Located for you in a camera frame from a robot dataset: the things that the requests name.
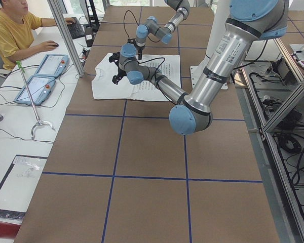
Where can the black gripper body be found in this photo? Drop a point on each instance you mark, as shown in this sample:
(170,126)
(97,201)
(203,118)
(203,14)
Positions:
(140,50)
(120,72)

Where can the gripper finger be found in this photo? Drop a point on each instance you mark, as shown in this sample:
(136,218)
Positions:
(139,54)
(115,79)

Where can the white printed t-shirt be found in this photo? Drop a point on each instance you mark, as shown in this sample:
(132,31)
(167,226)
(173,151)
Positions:
(103,88)

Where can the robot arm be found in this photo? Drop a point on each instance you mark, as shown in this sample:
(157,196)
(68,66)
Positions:
(164,34)
(247,22)

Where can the black keyboard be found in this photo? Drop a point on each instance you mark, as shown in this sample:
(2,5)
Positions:
(75,29)

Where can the upper blue teach pendant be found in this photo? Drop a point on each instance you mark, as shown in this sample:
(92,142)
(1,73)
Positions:
(53,65)

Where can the blue teach pendant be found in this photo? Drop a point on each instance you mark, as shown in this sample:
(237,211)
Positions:
(40,88)
(53,65)

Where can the lower blue teach pendant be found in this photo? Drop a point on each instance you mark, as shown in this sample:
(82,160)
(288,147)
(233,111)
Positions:
(40,88)

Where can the metal reacher grabber tool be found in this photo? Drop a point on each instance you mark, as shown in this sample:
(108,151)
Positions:
(39,121)

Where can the person in yellow shirt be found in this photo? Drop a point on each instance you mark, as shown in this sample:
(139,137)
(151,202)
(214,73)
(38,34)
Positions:
(16,26)

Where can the black power adapter box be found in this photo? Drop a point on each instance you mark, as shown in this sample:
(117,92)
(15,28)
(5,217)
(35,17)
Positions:
(282,69)

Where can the red cylinder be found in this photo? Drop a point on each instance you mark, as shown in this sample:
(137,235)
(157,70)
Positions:
(8,230)

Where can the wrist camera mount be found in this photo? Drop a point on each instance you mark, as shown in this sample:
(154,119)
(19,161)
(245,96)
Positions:
(131,41)
(114,58)

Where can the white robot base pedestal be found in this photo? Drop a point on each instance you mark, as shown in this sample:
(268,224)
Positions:
(217,31)

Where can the aluminium frame post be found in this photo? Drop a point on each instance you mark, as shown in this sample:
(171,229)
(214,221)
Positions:
(62,26)

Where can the aluminium frame rack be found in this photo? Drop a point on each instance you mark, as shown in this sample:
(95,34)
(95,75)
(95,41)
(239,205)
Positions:
(274,112)

